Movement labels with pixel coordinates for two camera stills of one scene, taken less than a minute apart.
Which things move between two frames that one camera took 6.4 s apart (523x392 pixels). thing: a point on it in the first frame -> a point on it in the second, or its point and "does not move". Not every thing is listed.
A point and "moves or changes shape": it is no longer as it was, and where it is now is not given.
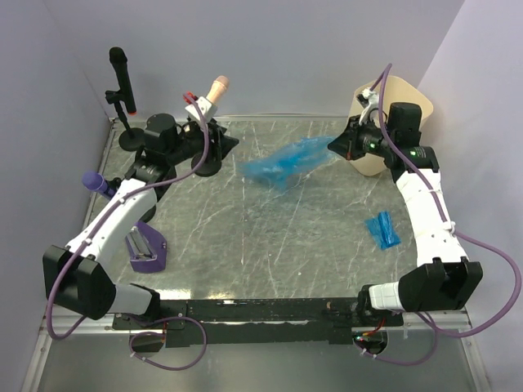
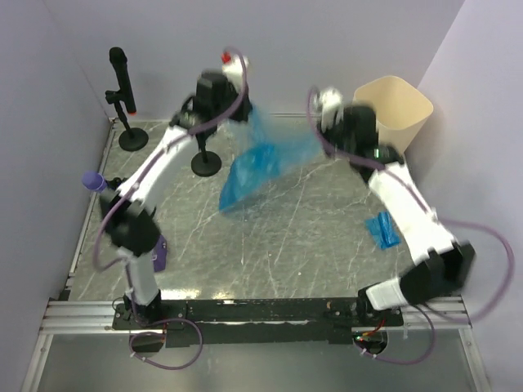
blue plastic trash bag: x=278 y=166 moves or changes shape
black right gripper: x=346 y=145 -> x=333 y=122
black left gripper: x=223 y=144 -> x=245 y=107
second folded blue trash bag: x=382 y=229 does not move
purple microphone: x=96 y=181 does not move
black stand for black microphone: x=131 y=139 does not move
